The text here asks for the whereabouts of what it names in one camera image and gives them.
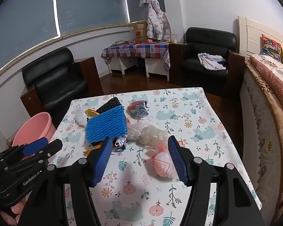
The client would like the colourful patterned pillow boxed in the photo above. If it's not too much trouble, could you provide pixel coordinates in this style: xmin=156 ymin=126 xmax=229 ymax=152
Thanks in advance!
xmin=261 ymin=34 xmax=283 ymax=63

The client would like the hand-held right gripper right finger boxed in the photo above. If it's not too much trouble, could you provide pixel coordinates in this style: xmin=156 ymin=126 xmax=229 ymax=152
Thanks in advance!
xmin=167 ymin=135 xmax=265 ymax=226

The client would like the floral padded jacket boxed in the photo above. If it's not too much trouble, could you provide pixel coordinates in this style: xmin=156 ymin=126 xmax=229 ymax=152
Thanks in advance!
xmin=146 ymin=0 xmax=171 ymax=41

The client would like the white printed cloth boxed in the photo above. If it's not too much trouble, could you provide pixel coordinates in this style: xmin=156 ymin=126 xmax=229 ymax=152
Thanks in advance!
xmin=198 ymin=52 xmax=227 ymax=71

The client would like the pink plastic basin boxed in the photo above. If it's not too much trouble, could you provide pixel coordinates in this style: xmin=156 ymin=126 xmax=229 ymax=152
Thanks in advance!
xmin=12 ymin=112 xmax=56 ymax=161

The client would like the cardboard box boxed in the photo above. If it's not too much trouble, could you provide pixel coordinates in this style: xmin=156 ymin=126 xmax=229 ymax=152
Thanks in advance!
xmin=133 ymin=24 xmax=148 ymax=42

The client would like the black foam net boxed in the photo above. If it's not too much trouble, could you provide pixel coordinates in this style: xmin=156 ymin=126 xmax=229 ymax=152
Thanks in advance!
xmin=95 ymin=96 xmax=125 ymax=116

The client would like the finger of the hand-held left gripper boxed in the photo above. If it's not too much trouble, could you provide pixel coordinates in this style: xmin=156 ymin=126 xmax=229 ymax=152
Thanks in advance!
xmin=22 ymin=137 xmax=49 ymax=157
xmin=36 ymin=138 xmax=63 ymax=158

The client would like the frosted glass window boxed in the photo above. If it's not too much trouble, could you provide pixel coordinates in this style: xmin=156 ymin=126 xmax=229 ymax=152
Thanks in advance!
xmin=0 ymin=0 xmax=167 ymax=81

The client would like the person's left hand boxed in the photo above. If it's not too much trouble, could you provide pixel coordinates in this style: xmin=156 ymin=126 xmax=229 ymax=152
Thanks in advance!
xmin=0 ymin=196 xmax=29 ymax=226

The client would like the white mattress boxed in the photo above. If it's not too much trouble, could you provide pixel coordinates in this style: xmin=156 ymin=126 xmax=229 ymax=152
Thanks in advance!
xmin=239 ymin=75 xmax=283 ymax=217

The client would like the clear plastic film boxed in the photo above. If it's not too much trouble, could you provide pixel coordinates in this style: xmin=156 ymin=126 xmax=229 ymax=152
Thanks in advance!
xmin=126 ymin=121 xmax=147 ymax=144

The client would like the maroon white wrapper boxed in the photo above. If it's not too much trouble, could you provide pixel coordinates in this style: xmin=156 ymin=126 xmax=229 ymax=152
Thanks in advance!
xmin=111 ymin=134 xmax=128 ymax=152

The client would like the blue foam net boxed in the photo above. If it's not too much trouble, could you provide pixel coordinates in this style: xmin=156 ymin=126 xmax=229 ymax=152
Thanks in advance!
xmin=85 ymin=105 xmax=128 ymax=144

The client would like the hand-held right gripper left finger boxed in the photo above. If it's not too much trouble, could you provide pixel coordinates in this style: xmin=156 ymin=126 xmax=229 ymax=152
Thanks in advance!
xmin=19 ymin=136 xmax=114 ymax=226

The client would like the floral bear print tablecloth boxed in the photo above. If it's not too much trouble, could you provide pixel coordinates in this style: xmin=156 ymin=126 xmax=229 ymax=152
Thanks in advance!
xmin=47 ymin=88 xmax=263 ymax=226

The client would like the pink dotted quilt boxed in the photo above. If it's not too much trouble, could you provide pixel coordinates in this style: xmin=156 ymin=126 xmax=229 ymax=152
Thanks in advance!
xmin=249 ymin=54 xmax=283 ymax=114

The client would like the clear bubble wrap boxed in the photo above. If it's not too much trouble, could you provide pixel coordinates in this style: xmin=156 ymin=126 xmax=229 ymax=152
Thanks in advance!
xmin=141 ymin=125 xmax=170 ymax=149

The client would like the cream bed headboard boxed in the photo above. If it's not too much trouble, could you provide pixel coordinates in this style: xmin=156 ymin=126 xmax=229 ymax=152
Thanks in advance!
xmin=233 ymin=15 xmax=283 ymax=57

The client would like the pink white plastic bag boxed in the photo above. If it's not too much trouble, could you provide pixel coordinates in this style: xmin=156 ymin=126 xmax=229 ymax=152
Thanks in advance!
xmin=151 ymin=144 xmax=182 ymax=178

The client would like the red blue patterned cloth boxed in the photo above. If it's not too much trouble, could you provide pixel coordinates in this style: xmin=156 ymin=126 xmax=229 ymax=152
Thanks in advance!
xmin=127 ymin=100 xmax=149 ymax=118

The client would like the black leather armchair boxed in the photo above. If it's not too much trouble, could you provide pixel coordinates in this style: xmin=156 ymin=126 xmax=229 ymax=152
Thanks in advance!
xmin=20 ymin=47 xmax=104 ymax=129
xmin=168 ymin=27 xmax=246 ymax=97

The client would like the checkered tablecloth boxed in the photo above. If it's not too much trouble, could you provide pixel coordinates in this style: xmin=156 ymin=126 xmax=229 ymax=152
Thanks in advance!
xmin=101 ymin=41 xmax=171 ymax=72

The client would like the yellow plastic bag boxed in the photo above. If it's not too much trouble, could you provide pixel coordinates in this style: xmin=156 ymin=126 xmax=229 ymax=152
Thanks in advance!
xmin=85 ymin=109 xmax=101 ymax=119

